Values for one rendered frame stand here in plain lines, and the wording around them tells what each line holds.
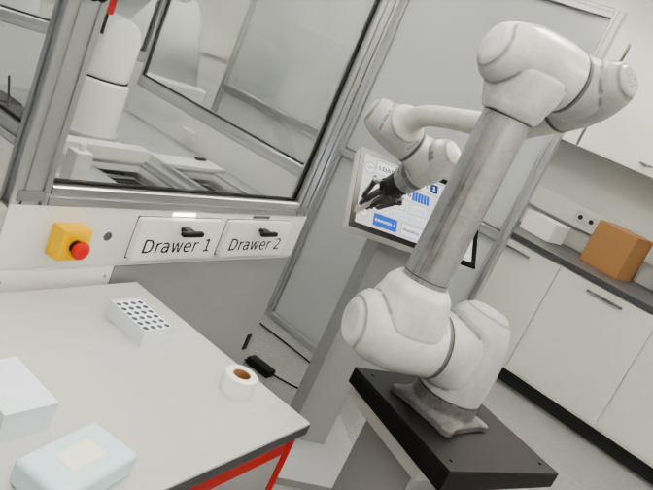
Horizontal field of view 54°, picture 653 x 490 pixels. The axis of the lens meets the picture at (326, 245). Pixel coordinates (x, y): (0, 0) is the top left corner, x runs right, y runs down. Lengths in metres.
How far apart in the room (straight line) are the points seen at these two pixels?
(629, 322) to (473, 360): 2.73
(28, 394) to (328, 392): 1.65
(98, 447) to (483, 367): 0.82
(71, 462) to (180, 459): 0.21
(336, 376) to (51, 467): 1.69
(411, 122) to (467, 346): 0.61
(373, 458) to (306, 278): 2.02
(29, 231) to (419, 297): 0.80
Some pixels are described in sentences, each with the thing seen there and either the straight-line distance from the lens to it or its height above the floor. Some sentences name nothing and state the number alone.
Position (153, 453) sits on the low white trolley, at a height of 0.76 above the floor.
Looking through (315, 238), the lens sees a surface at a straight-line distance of 3.47.
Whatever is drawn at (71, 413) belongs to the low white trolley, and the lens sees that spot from 1.16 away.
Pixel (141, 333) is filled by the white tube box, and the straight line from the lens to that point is 1.37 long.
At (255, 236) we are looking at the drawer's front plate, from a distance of 1.90.
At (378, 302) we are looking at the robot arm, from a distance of 1.33.
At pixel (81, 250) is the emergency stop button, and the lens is 1.42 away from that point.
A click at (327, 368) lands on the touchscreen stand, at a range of 2.52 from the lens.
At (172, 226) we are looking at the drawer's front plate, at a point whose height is 0.91.
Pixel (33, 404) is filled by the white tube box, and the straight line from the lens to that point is 1.07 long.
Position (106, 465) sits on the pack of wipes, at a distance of 1.01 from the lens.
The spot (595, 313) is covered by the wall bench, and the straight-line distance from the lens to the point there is 4.16.
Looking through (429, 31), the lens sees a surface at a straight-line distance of 3.30.
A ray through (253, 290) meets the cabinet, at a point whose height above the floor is 0.68.
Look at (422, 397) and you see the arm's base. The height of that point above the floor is 0.84.
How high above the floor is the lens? 1.44
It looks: 15 degrees down
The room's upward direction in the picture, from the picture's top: 24 degrees clockwise
